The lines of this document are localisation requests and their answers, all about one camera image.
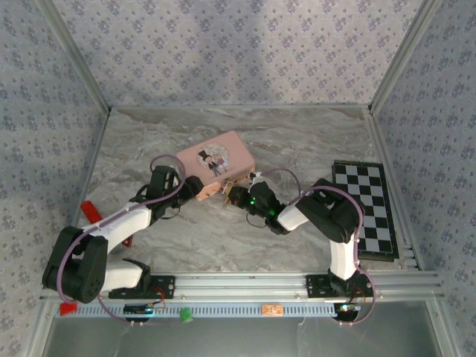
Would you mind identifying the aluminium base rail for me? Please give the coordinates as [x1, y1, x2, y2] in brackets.
[39, 271, 446, 302]

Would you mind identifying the aluminium frame post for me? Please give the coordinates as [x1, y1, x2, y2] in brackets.
[35, 0, 113, 115]
[367, 0, 443, 116]

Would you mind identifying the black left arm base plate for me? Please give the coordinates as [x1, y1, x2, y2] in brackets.
[109, 274, 176, 300]

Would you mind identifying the brass padlock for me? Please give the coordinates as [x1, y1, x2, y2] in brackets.
[222, 179, 234, 208]

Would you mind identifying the grey slotted cable duct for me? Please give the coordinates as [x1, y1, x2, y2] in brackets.
[55, 301, 335, 319]

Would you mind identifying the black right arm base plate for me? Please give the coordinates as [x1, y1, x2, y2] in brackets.
[306, 274, 374, 298]

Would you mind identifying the black white chessboard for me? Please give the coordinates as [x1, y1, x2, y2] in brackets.
[330, 159, 401, 263]

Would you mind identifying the pink cartoon couple box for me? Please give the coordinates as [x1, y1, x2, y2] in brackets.
[175, 129, 257, 203]

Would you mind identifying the red flat strip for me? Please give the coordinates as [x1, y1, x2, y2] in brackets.
[80, 200, 133, 248]

